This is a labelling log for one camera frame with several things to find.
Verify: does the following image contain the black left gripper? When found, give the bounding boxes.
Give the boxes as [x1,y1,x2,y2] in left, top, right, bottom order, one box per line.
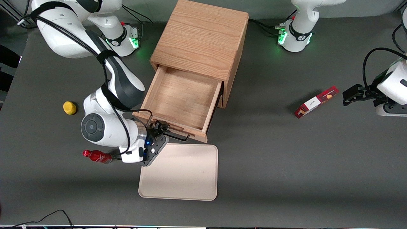
[342,84,387,107]

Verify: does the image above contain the black looped cable on left arm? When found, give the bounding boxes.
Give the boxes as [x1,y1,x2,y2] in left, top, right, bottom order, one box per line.
[362,47,407,90]

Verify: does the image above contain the beige plastic tray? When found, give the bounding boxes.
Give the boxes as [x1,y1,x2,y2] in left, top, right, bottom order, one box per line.
[138,143,218,201]

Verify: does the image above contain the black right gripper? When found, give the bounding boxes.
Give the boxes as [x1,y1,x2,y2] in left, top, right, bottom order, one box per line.
[140,121,171,167]

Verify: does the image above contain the wooden oak cabinet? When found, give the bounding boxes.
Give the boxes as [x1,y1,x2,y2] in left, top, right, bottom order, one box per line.
[149,0,249,109]

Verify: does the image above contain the yellow lemon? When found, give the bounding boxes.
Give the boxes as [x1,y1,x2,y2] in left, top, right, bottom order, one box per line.
[63,101,77,115]

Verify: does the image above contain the thin black cable on table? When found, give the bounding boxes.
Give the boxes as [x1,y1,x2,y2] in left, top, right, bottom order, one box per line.
[0,209,74,229]

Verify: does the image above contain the black cable along right arm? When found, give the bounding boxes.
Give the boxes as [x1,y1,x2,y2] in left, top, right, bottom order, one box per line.
[17,2,154,159]

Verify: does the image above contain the red drink bottle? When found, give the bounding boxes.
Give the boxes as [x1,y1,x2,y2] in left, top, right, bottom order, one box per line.
[82,149,113,164]

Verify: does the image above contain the red and white carton box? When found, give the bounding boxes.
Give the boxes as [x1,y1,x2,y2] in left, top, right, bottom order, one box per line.
[294,86,339,119]

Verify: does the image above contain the black metal rail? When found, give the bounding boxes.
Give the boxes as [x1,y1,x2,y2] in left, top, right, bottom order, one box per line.
[0,0,29,26]

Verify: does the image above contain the black metal drawer handle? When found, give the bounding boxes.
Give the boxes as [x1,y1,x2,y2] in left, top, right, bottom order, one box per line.
[165,131,190,141]

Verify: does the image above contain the black cable at right arm base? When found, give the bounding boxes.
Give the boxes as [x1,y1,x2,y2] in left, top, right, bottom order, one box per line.
[122,6,154,42]

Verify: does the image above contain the wooden oak drawer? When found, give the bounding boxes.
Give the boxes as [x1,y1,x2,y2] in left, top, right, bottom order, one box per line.
[132,65,224,143]

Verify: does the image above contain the black cables at left arm base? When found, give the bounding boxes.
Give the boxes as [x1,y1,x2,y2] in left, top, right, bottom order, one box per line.
[249,18,286,36]

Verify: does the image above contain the black cable beside left arm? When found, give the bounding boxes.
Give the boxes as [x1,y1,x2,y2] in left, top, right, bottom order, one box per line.
[392,24,407,53]

